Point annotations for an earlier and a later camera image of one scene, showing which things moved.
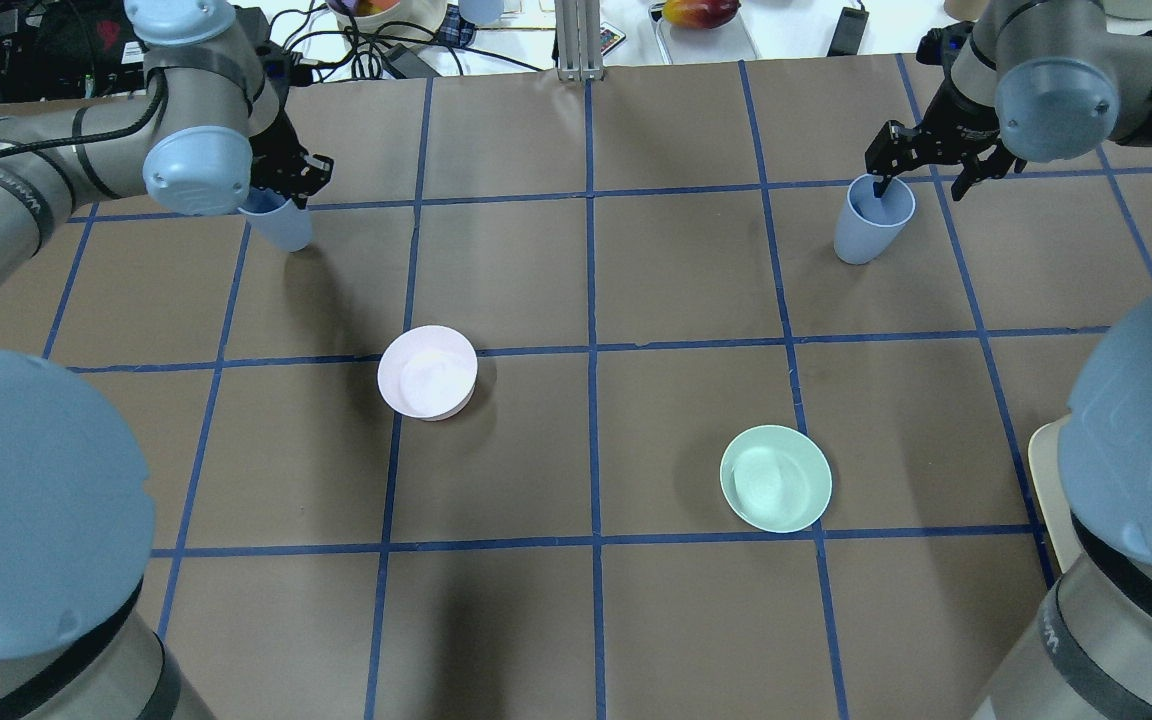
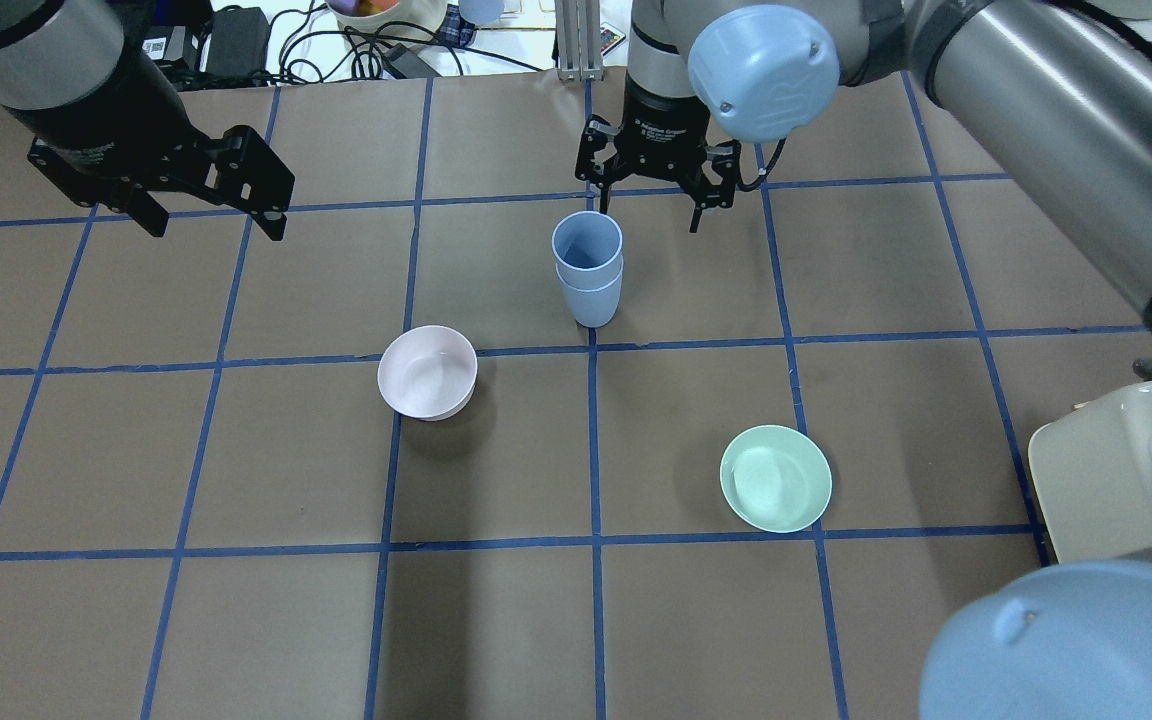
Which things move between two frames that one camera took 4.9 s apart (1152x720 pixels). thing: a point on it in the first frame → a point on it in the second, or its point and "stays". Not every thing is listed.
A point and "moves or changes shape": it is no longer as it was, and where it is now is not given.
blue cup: x=867 y=224 → x=595 y=307
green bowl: x=777 y=478 stays
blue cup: x=285 y=220 moves or changes shape
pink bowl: x=428 y=373 stays
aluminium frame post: x=579 y=40 stays
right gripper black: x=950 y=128 → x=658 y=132
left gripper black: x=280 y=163 → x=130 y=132
